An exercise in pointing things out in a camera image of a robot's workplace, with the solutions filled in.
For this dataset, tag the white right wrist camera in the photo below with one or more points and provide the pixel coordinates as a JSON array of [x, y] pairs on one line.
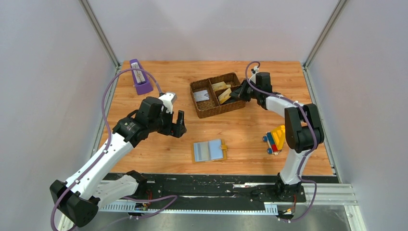
[[254, 71]]

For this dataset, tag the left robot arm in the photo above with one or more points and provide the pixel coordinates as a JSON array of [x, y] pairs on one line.
[[81, 196]]

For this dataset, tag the gold card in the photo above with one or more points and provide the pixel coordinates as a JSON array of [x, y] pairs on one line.
[[227, 86], [224, 96], [218, 86]]

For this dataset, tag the gold card in basket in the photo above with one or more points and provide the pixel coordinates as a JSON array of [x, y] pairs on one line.
[[218, 86]]

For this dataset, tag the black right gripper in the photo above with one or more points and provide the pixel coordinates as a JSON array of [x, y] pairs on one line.
[[241, 93]]

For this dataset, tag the silver card in basket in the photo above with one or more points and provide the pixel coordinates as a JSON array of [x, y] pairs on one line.
[[200, 96]]

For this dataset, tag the black card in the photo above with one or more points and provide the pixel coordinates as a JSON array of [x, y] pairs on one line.
[[230, 100]]

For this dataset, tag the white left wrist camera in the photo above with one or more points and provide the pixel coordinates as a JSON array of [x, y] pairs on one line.
[[168, 99]]

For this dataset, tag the aluminium frame rail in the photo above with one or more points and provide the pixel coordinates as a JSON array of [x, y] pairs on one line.
[[320, 191]]

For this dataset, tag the colourful toy block truck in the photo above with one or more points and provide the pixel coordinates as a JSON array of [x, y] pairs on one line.
[[275, 140]]

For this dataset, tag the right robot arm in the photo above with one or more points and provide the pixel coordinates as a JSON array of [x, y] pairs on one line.
[[303, 128]]

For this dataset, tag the brown wicker divided basket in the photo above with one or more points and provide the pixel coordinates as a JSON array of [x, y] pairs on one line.
[[212, 107]]

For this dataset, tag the silver striped card in holder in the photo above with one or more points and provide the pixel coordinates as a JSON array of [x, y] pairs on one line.
[[201, 151]]

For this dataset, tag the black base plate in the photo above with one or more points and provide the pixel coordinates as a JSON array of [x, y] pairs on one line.
[[215, 192]]

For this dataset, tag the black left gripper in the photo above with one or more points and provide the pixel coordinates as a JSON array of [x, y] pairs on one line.
[[175, 130]]

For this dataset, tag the purple metronome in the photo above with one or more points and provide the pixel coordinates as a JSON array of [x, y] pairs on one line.
[[141, 81]]

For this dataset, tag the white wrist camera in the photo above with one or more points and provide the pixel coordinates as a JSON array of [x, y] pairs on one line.
[[254, 71], [168, 99]]

